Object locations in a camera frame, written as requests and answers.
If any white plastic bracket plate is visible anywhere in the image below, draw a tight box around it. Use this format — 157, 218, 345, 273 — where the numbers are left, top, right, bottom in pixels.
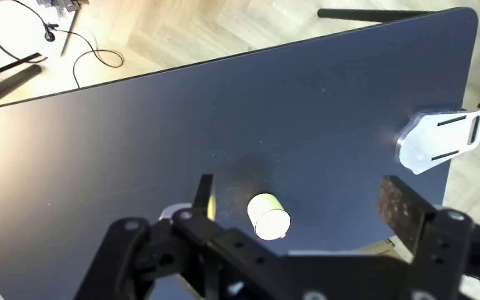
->
397, 110, 480, 175

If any yellow green glue stick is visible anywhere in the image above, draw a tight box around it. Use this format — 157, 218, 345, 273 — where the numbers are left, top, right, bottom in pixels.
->
247, 193, 292, 240

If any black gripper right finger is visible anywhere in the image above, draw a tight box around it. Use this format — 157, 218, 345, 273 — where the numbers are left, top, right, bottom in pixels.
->
377, 175, 437, 250

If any black cable on floor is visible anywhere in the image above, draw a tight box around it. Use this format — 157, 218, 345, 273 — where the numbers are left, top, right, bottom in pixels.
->
0, 0, 127, 90

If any black floor stand bar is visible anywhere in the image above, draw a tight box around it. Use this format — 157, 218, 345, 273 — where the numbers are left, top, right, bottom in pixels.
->
0, 51, 50, 106

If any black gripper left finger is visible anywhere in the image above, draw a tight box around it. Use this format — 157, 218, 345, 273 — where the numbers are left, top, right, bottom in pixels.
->
192, 173, 215, 218

